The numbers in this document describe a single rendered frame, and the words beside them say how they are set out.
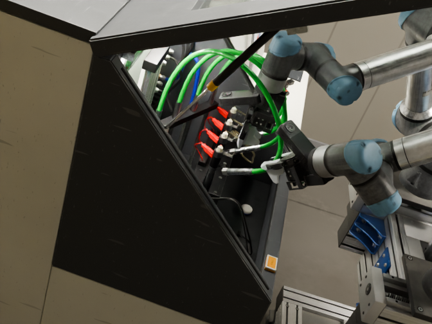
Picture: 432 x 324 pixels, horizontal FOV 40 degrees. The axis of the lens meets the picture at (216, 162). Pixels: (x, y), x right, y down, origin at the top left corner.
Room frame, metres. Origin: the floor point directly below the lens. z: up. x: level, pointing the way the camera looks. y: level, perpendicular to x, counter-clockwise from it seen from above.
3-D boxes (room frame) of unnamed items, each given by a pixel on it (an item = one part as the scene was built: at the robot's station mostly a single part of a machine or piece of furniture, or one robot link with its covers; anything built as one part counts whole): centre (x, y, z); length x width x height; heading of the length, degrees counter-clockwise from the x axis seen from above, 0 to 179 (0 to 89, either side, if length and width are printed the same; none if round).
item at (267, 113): (1.44, -0.07, 1.29); 0.09 x 0.08 x 0.12; 91
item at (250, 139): (1.42, -0.07, 1.18); 0.06 x 0.03 x 0.09; 91
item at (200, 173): (1.56, 0.00, 0.91); 0.34 x 0.10 x 0.15; 0
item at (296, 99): (2.14, -0.14, 0.96); 0.70 x 0.22 x 0.03; 0
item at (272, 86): (1.44, -0.06, 1.37); 0.08 x 0.08 x 0.05
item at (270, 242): (1.44, -0.24, 0.87); 0.62 x 0.04 x 0.16; 0
